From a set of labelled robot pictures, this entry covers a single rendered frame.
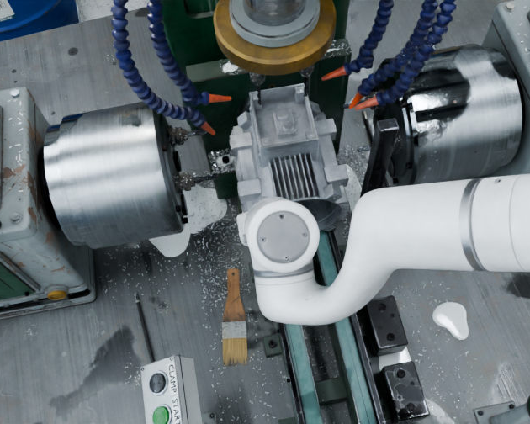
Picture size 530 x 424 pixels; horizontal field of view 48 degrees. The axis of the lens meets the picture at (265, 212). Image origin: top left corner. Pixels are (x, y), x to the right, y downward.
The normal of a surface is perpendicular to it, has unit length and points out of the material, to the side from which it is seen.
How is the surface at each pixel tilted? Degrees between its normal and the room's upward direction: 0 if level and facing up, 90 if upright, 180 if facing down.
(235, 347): 2
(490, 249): 66
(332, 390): 0
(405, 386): 0
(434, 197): 38
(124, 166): 24
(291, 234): 30
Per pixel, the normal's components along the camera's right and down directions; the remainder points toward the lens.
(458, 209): -0.64, -0.35
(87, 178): 0.05, 0.03
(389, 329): -0.04, -0.44
